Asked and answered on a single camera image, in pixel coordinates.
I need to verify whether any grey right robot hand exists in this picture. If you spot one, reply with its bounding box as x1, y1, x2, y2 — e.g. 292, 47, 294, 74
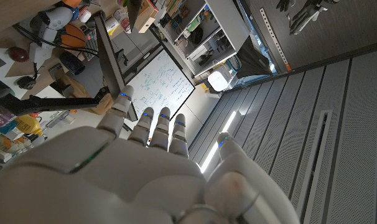
0, 85, 301, 224

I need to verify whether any white air purifier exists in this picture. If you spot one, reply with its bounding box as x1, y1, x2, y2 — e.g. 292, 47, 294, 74
207, 67, 233, 93

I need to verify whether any long ceiling air vent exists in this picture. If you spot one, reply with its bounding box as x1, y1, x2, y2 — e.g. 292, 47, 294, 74
296, 109, 332, 224

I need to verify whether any long ceiling light strip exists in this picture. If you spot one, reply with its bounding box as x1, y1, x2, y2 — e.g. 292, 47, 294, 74
200, 111, 238, 174

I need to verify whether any yellow mustard bottle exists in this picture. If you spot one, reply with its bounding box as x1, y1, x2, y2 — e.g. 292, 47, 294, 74
14, 114, 44, 135

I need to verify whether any black cup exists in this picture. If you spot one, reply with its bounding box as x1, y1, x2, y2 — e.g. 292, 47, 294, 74
59, 51, 85, 75

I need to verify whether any orange basketball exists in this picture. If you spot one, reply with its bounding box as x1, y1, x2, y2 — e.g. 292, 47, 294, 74
61, 24, 87, 48

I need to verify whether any dark red ball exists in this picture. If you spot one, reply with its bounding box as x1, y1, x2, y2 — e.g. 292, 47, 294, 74
7, 46, 30, 63

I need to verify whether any small wooden box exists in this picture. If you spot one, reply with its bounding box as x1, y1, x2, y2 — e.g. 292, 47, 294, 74
134, 0, 160, 34

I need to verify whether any white shelf unit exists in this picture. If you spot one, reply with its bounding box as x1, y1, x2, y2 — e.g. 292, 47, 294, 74
157, 0, 250, 77

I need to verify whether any whiteboard with black frame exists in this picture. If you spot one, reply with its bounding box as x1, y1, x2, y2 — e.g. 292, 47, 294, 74
123, 48, 195, 138

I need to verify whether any perforated metal rail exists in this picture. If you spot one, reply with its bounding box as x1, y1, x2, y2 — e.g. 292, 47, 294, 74
259, 7, 292, 72

